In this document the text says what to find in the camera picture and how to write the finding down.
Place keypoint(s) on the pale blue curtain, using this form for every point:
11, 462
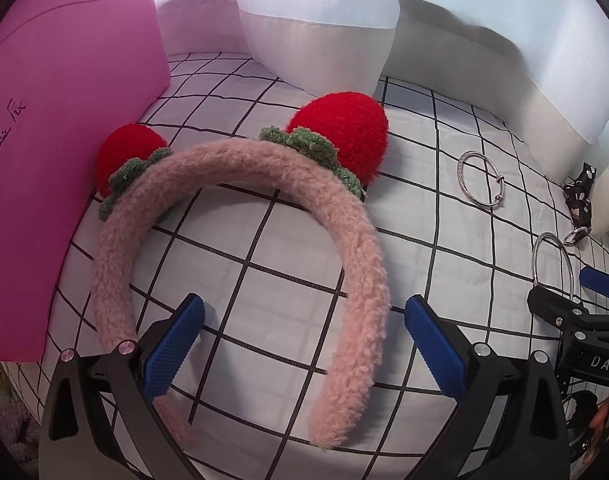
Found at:
484, 35

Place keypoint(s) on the pink fuzzy strawberry headband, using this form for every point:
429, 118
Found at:
334, 220

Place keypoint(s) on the black dotted bow hair clip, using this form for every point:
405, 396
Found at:
579, 192

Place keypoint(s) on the black checkered white sheet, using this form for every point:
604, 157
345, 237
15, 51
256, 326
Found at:
434, 240

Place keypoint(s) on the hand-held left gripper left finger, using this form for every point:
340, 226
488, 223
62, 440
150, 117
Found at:
174, 355

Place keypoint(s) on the person's right hand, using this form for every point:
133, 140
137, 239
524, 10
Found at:
603, 414

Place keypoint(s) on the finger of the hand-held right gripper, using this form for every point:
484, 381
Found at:
604, 282
554, 307

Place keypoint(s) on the pink plastic bin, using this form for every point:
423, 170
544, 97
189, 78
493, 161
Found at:
59, 110

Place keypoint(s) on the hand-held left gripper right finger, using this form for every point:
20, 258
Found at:
434, 350

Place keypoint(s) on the large silver bangle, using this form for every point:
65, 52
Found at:
534, 260

